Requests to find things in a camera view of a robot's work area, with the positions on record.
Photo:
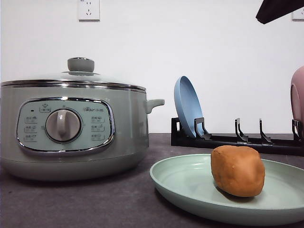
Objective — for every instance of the white wall socket left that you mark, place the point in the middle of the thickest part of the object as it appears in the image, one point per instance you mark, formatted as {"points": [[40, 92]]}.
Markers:
{"points": [[89, 11]]}

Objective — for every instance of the green electric steamer pot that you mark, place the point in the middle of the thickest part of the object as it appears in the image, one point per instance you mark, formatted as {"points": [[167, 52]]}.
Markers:
{"points": [[71, 130]]}

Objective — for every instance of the blue plate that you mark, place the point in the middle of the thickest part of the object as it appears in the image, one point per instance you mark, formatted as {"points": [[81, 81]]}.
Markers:
{"points": [[187, 104]]}

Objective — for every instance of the brown potato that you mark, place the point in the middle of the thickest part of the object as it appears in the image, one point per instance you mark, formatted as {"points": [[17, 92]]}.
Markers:
{"points": [[238, 170]]}

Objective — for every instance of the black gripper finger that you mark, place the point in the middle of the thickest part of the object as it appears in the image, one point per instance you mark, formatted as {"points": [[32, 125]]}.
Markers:
{"points": [[273, 9]]}

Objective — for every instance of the pink plate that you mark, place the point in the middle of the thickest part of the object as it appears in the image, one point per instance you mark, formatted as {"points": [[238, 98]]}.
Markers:
{"points": [[297, 95]]}

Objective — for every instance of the green plate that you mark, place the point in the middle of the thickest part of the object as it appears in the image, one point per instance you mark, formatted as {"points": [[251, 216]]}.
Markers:
{"points": [[185, 184]]}

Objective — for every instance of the white wall socket right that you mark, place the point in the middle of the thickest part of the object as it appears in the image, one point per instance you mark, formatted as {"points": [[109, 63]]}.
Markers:
{"points": [[298, 15]]}

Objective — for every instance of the white wall socket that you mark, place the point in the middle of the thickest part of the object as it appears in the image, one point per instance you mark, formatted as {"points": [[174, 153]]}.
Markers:
{"points": [[89, 11], [298, 15]]}

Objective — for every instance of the grey table mat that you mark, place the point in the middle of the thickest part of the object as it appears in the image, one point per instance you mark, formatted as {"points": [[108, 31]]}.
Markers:
{"points": [[128, 201]]}

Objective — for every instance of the glass steamer lid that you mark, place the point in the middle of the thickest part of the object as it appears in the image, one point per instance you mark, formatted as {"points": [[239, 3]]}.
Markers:
{"points": [[80, 72]]}

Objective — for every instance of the black plate rack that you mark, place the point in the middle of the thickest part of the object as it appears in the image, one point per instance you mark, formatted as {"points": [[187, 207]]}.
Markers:
{"points": [[203, 139]]}

